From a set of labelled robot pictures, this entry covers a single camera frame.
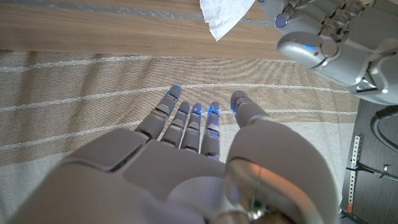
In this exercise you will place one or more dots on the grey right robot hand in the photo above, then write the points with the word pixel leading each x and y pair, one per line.
pixel 174 174

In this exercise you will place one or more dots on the white paper coffee filter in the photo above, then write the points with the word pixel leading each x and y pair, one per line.
pixel 224 15

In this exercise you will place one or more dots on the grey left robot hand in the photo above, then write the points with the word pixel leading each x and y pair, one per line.
pixel 348 53

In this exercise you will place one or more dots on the white perforated metal strip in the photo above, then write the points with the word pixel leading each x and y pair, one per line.
pixel 354 161

